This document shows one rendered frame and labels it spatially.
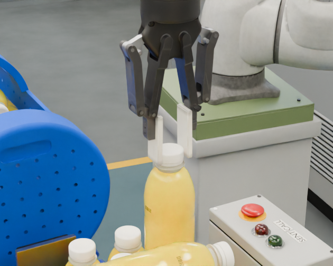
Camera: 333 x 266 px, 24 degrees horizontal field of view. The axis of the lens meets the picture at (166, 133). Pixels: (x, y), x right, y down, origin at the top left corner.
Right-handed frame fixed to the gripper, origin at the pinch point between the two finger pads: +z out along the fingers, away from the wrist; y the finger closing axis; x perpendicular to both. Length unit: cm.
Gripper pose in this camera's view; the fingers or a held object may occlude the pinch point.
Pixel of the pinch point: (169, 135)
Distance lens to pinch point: 103.3
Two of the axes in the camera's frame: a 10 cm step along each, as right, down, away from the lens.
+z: 0.0, 9.1, 4.2
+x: 4.7, 3.7, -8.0
